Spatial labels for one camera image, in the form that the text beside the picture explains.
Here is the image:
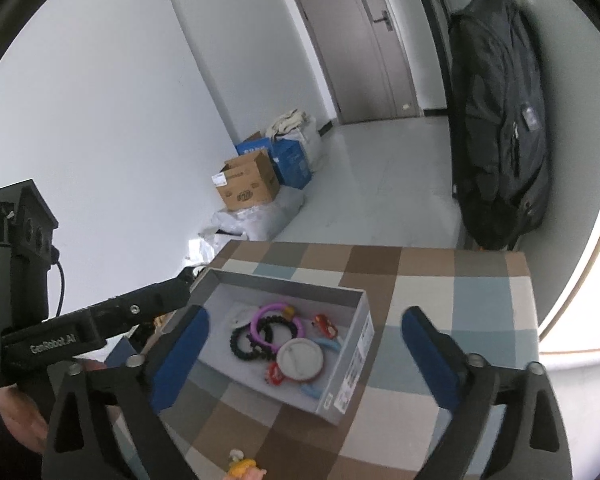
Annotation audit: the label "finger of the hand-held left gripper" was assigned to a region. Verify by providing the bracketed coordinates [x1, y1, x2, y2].
[90, 266, 207, 342]

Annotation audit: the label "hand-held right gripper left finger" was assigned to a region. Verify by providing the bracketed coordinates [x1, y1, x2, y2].
[40, 305, 211, 480]

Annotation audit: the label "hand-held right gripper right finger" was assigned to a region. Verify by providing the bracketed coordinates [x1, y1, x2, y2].
[401, 305, 573, 480]

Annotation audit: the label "grey cardboard box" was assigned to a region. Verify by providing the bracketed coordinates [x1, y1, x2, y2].
[161, 268, 376, 427]

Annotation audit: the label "purple ring with gold bead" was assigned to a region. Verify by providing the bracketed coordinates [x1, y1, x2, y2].
[249, 302, 306, 349]

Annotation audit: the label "black spiral hair tie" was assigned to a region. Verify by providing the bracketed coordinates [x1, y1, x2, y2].
[229, 324, 277, 362]
[257, 314, 301, 347]

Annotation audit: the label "red hair clip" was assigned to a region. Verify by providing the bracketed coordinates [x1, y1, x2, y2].
[312, 313, 339, 337]

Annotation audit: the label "person's left hand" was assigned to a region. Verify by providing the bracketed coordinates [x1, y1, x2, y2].
[0, 387, 49, 455]

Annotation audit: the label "checked tablecloth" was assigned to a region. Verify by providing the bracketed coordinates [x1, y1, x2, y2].
[104, 240, 542, 480]

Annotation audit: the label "light blue hair clip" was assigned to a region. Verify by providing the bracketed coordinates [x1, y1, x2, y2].
[301, 337, 341, 397]

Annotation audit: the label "yellow duck hair clip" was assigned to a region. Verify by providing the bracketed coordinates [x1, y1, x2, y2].
[227, 448, 267, 480]

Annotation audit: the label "white plastic bags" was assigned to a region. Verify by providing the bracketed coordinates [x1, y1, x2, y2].
[199, 189, 307, 262]

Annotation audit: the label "brown cardboard box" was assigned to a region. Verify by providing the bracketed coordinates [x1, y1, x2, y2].
[212, 151, 281, 211]

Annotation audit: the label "blue cardboard box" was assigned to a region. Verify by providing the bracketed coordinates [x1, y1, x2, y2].
[236, 137, 313, 190]

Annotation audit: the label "white bag with cloth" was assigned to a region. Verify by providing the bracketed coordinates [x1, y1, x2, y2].
[267, 108, 324, 167]

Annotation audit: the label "black jacket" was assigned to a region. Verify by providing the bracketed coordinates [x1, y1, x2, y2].
[447, 0, 554, 252]

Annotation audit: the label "grey door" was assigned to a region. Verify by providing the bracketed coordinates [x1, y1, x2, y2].
[279, 0, 421, 126]

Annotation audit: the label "black coat rack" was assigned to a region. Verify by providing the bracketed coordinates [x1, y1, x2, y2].
[399, 0, 462, 126]

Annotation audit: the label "black cable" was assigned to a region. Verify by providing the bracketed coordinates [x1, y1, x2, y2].
[50, 246, 66, 319]

